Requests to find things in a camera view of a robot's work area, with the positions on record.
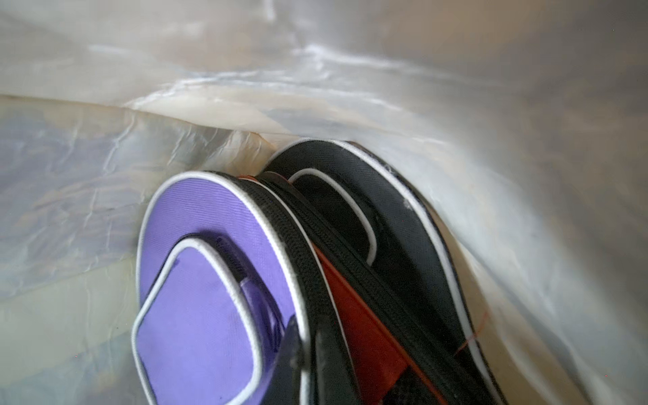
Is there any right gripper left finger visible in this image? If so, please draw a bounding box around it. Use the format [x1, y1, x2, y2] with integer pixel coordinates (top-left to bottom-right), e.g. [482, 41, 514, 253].
[262, 316, 309, 405]

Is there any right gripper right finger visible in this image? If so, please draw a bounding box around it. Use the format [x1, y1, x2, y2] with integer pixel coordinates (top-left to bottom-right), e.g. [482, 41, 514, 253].
[310, 317, 361, 404]

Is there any purple paddle cover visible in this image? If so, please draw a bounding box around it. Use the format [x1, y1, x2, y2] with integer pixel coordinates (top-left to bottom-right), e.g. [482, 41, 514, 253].
[131, 171, 337, 404]

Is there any canvas tote bag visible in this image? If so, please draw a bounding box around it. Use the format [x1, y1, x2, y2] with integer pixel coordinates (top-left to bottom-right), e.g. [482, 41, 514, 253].
[1, 1, 647, 404]

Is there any red black paddle cover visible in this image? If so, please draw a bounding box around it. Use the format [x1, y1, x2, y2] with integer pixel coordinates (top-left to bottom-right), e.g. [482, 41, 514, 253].
[237, 174, 449, 405]

